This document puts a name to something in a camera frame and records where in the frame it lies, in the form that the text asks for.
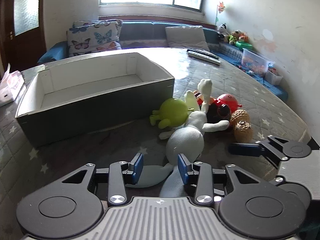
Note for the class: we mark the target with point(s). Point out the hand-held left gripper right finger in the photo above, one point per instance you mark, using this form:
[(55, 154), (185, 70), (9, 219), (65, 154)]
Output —
[(183, 170)]

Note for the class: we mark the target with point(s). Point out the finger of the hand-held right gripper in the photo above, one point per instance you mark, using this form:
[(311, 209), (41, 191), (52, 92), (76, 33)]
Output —
[(243, 149)]

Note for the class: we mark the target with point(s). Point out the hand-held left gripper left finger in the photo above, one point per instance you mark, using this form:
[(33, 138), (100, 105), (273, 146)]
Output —
[(137, 168)]

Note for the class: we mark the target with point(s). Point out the tan peanut toy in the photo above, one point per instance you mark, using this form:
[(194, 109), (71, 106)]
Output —
[(243, 130)]

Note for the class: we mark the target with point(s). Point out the white plush rabbit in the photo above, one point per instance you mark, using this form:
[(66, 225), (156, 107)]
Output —
[(185, 137)]

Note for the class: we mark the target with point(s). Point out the black and red plush toy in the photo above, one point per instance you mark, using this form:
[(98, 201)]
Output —
[(217, 113)]

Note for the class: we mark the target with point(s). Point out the green round monster toy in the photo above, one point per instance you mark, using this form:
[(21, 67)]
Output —
[(172, 111)]

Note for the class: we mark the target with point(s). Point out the grey cardboard box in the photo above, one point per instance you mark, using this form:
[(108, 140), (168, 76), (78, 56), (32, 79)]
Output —
[(87, 110)]

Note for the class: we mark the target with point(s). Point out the grey star-quilted desktop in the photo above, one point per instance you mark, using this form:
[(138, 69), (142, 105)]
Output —
[(225, 80)]

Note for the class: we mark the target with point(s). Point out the red round toy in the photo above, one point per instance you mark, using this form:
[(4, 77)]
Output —
[(228, 101)]

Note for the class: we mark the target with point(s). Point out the small white container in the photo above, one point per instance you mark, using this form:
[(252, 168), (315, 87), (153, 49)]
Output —
[(273, 76)]

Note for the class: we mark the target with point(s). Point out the large clear plastic toy bin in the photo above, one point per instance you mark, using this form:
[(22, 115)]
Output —
[(255, 62)]

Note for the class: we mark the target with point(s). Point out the white remote control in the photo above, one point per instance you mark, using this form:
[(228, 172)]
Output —
[(205, 59)]

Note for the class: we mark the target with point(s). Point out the green bowl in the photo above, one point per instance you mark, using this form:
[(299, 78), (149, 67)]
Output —
[(244, 45)]

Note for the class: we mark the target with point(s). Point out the black remote control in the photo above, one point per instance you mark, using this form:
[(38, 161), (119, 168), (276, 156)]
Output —
[(203, 53)]

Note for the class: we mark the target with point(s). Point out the green and yellow plush toy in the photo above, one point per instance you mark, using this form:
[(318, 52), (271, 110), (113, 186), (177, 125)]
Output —
[(233, 38)]

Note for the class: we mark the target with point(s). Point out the orange plush toy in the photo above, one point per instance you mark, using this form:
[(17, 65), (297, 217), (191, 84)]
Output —
[(243, 37)]

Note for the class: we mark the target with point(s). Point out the black and white plush toy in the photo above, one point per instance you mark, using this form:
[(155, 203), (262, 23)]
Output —
[(222, 31)]

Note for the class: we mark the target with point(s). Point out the grey pillow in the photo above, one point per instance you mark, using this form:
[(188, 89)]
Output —
[(186, 37)]

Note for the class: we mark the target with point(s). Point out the butterfly print pillow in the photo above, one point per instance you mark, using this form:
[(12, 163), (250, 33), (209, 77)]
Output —
[(92, 38), (80, 23)]

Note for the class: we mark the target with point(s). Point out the blue sofa bench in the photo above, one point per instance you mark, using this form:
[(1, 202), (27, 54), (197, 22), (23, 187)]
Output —
[(140, 31)]

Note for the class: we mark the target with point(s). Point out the colourful pinwheel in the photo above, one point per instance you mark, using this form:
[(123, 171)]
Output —
[(220, 7)]

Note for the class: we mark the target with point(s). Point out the pink tissue pack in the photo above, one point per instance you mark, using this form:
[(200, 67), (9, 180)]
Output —
[(10, 85)]

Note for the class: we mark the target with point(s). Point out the brown door with frosted glass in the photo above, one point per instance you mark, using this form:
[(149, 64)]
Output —
[(7, 20)]

